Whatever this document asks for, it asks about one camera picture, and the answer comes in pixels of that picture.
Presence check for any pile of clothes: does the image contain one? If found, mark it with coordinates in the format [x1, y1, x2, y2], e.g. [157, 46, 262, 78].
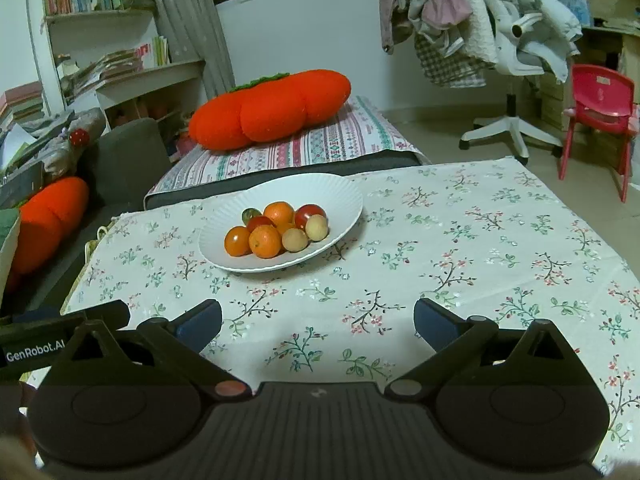
[377, 0, 586, 88]

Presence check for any dark box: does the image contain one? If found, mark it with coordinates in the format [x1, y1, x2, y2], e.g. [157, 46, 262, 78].
[0, 162, 46, 208]

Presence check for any large orange persimmon cushion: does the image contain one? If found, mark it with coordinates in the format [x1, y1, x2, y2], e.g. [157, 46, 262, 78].
[188, 70, 351, 151]

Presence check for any white bookshelf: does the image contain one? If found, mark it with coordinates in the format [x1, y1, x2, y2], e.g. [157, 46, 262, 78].
[25, 0, 208, 126]

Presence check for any grey sofa cushion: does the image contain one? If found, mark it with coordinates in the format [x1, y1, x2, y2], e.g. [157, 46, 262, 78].
[80, 118, 173, 211]

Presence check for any striped patterned cushion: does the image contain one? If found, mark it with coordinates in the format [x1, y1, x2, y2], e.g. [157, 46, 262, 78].
[147, 95, 426, 196]

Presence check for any orange cherry tomato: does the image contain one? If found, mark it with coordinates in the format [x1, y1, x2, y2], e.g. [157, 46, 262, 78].
[263, 201, 296, 227]
[248, 225, 283, 259]
[224, 226, 252, 257]

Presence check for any small row of books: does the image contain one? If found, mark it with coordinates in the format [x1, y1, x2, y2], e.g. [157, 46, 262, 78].
[135, 35, 171, 68]

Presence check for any pile of magazines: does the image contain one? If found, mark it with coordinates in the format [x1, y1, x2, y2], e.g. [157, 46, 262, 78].
[57, 47, 151, 91]

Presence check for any floral tablecloth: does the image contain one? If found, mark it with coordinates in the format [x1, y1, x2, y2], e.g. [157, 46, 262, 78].
[60, 156, 640, 476]

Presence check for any yellow cherry tomato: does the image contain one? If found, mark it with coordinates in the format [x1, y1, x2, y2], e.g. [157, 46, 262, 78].
[281, 228, 309, 253]
[305, 214, 329, 242]

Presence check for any stack of books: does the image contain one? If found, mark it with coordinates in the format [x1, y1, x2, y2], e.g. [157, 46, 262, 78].
[0, 81, 46, 133]

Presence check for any grey patterned plush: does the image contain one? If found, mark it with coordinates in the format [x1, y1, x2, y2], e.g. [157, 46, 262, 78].
[30, 107, 108, 176]

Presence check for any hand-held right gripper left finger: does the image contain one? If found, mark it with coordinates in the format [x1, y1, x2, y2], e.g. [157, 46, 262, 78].
[65, 299, 251, 402]

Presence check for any small orange persimmon cushion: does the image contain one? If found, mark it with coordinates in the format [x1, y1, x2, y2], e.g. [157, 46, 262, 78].
[7, 176, 91, 286]

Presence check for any grey curtain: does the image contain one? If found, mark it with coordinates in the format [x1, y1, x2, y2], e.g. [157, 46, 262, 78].
[142, 0, 236, 106]

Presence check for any dark grey mattress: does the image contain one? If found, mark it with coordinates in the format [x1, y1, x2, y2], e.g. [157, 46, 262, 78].
[144, 152, 433, 211]

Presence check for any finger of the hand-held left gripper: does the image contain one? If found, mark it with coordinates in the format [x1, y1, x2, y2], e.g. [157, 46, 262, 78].
[85, 301, 132, 331]

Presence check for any red plastic chair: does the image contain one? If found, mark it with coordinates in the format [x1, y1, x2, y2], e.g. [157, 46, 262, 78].
[558, 64, 640, 203]

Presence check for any red cherry tomato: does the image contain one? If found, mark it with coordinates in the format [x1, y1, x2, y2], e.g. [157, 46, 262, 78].
[245, 215, 276, 235]
[294, 204, 328, 231]

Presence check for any white office chair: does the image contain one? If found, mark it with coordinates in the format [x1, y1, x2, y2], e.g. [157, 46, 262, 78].
[459, 0, 586, 163]

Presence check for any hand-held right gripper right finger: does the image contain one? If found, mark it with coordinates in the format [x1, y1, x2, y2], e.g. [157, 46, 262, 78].
[384, 298, 581, 400]

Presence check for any wooden desk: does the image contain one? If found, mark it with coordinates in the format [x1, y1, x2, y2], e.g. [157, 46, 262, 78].
[540, 0, 640, 131]

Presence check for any white ribbed plate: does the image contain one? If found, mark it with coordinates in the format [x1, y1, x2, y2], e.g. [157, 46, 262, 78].
[198, 173, 364, 274]

